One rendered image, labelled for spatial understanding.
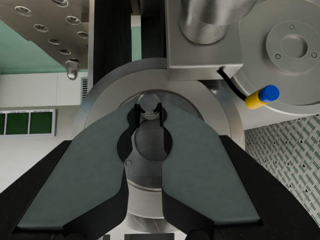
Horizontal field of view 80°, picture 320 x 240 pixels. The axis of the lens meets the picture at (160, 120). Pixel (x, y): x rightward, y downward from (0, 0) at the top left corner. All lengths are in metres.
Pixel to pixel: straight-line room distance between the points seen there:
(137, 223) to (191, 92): 0.11
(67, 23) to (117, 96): 0.28
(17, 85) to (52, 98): 0.59
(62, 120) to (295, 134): 0.49
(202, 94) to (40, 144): 0.48
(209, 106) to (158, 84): 0.04
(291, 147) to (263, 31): 0.17
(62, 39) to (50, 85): 2.97
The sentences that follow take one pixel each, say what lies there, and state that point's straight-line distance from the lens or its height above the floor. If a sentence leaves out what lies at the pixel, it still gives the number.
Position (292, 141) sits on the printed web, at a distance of 0.31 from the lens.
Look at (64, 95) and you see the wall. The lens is 3.28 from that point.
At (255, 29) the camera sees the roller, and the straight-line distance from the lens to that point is 0.21.
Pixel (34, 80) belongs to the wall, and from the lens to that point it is 3.58.
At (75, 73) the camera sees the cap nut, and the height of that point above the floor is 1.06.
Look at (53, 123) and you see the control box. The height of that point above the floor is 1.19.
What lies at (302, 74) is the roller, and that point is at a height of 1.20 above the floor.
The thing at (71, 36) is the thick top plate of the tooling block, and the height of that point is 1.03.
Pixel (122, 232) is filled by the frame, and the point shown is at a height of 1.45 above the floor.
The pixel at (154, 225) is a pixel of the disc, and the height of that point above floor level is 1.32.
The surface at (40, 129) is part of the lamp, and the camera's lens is 0.57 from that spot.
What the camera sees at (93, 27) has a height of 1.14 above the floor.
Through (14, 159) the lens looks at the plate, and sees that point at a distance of 0.61.
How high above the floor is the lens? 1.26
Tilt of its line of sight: 8 degrees down
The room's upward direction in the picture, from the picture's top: 178 degrees clockwise
